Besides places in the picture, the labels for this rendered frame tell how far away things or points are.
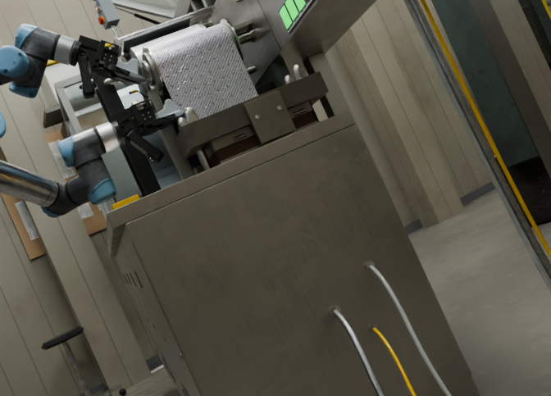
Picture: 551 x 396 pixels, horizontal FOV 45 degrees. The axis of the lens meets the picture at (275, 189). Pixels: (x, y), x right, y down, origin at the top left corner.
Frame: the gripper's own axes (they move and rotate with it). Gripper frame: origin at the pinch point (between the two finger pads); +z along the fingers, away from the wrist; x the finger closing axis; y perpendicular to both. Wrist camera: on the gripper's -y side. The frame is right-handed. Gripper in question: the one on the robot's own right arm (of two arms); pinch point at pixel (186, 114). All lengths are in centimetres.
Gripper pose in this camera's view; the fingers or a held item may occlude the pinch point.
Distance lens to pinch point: 189.5
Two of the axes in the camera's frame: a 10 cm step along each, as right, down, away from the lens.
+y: -4.1, -9.1, 0.2
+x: -2.4, 1.3, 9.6
